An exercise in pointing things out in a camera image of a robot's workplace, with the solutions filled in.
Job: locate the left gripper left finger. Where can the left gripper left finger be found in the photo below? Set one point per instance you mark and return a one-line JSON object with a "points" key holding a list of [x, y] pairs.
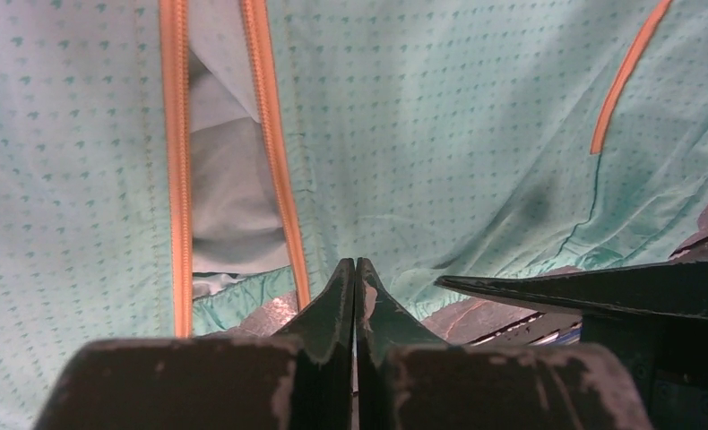
{"points": [[297, 378]]}

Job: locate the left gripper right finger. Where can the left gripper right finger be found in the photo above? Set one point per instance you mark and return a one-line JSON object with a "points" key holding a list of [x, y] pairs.
{"points": [[408, 378]]}

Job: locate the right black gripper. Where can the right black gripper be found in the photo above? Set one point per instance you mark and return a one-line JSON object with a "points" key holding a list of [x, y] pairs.
{"points": [[653, 317]]}

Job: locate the orange and mint hooded jacket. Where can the orange and mint hooded jacket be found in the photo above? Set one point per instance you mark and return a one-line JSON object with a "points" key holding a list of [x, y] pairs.
{"points": [[168, 166]]}

